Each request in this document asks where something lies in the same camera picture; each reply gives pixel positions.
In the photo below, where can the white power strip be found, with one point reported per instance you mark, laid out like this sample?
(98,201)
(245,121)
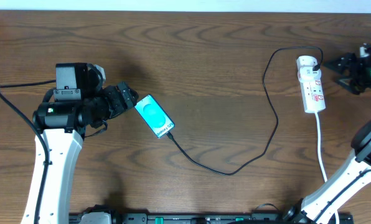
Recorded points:
(311,90)

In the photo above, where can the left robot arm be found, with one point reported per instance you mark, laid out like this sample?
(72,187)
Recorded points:
(79,99)

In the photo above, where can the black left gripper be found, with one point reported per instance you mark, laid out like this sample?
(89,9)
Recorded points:
(116,100)

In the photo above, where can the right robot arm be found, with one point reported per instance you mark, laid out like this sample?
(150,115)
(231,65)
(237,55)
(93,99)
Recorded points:
(354,173)

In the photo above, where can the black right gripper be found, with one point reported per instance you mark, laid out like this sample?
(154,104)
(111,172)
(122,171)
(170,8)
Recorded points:
(358,88)

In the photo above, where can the turquoise screen smartphone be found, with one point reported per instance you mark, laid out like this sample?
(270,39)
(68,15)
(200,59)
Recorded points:
(154,116)

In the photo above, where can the white charger plug adapter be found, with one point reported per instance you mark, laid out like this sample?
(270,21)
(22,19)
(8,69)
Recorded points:
(305,65)

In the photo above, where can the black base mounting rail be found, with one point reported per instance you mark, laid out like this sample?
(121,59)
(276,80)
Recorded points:
(103,214)

